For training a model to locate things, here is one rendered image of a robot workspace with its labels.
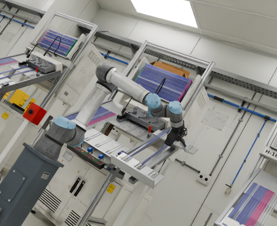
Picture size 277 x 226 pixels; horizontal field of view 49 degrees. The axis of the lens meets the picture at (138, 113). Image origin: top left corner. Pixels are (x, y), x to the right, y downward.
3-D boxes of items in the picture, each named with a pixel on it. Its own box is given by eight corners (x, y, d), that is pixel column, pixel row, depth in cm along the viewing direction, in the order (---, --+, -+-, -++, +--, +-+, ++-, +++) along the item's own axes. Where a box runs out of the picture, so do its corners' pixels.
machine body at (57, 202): (79, 258, 221) (125, 183, 232) (23, 206, 257) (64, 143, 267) (117, 258, 275) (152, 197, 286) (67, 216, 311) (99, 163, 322)
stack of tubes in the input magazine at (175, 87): (176, 104, 258) (192, 78, 263) (130, 84, 285) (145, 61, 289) (180, 110, 269) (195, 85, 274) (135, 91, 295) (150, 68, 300)
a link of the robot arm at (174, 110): (167, 99, 175) (182, 99, 173) (169, 113, 182) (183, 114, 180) (165, 108, 169) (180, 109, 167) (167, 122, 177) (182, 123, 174)
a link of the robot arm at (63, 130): (41, 131, 169) (55, 110, 171) (53, 137, 181) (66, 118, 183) (57, 141, 164) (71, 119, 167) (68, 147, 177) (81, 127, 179)
